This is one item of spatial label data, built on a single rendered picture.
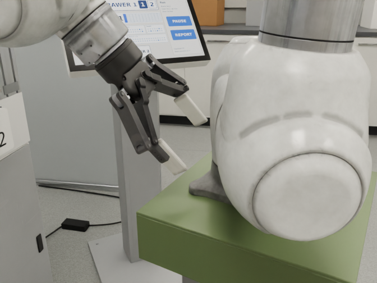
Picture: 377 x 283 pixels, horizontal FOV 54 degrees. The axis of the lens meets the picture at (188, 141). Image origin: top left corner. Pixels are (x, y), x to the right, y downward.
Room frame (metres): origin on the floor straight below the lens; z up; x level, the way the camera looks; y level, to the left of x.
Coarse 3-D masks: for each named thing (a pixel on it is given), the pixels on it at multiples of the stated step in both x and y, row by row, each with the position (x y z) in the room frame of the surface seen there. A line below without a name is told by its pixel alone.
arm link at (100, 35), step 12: (96, 12) 0.56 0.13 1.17; (108, 12) 0.57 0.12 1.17; (84, 24) 0.54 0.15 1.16; (96, 24) 0.55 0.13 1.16; (108, 24) 0.56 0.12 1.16; (120, 24) 0.58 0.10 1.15; (72, 36) 0.55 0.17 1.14; (84, 36) 0.55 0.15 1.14; (96, 36) 0.55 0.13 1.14; (108, 36) 0.55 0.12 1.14; (120, 36) 0.56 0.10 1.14; (72, 48) 0.56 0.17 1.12; (84, 48) 0.55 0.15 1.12; (96, 48) 0.55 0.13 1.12; (108, 48) 0.55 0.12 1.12; (84, 60) 0.56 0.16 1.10; (96, 60) 0.55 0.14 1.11
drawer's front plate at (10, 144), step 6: (0, 108) 0.89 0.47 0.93; (6, 108) 0.90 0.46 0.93; (0, 114) 0.87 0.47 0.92; (6, 114) 0.89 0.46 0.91; (0, 120) 0.87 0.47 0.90; (6, 120) 0.89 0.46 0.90; (0, 126) 0.86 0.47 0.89; (6, 126) 0.88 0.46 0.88; (6, 132) 0.88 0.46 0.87; (0, 138) 0.85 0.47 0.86; (6, 138) 0.88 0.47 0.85; (12, 138) 0.90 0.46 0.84; (6, 144) 0.87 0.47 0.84; (12, 144) 0.89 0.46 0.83; (0, 150) 0.85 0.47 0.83; (6, 150) 0.87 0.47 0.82
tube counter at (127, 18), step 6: (144, 12) 1.44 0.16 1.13; (150, 12) 1.45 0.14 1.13; (156, 12) 1.46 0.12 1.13; (120, 18) 1.39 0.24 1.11; (126, 18) 1.40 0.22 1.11; (132, 18) 1.41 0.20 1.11; (138, 18) 1.42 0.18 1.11; (144, 18) 1.43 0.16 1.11; (150, 18) 1.44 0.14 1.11; (156, 18) 1.44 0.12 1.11
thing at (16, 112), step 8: (16, 96) 0.97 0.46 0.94; (0, 104) 0.90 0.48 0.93; (8, 104) 0.93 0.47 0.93; (16, 104) 0.96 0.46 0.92; (8, 112) 0.93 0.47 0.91; (16, 112) 0.95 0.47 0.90; (24, 112) 0.99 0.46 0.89; (16, 120) 0.95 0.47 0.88; (24, 120) 0.98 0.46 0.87; (16, 128) 0.94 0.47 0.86; (24, 128) 0.97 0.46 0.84; (16, 136) 0.94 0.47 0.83; (24, 136) 0.97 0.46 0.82; (16, 144) 0.93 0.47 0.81; (8, 152) 0.90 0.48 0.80
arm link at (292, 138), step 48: (288, 0) 0.38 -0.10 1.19; (336, 0) 0.37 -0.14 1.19; (288, 48) 0.38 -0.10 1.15; (336, 48) 0.37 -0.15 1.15; (240, 96) 0.37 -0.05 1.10; (288, 96) 0.34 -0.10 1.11; (336, 96) 0.34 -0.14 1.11; (240, 144) 0.34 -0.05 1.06; (288, 144) 0.31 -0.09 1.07; (336, 144) 0.31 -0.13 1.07; (240, 192) 0.32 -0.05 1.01; (288, 192) 0.30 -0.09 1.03; (336, 192) 0.30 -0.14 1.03
